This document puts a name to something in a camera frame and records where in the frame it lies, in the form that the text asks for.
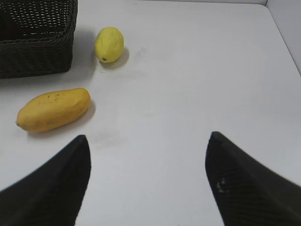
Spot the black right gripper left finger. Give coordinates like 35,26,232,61
0,135,91,226

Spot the yellow mango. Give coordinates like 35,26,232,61
16,88,91,132

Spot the yellow lemon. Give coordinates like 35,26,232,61
95,27,124,63

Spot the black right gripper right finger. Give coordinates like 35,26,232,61
205,131,301,226

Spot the black woven basket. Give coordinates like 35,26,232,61
0,0,78,79

